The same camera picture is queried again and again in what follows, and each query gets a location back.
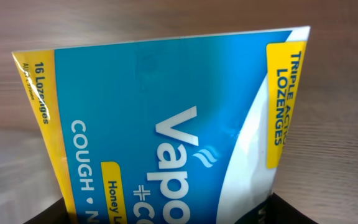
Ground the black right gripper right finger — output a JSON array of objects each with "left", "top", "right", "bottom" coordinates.
[{"left": 267, "top": 193, "right": 318, "bottom": 224}]

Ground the blue lozenge box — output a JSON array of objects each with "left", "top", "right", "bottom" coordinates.
[{"left": 12, "top": 26, "right": 310, "bottom": 223}]

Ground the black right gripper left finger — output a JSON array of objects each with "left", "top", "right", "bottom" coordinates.
[{"left": 24, "top": 198, "right": 70, "bottom": 224}]

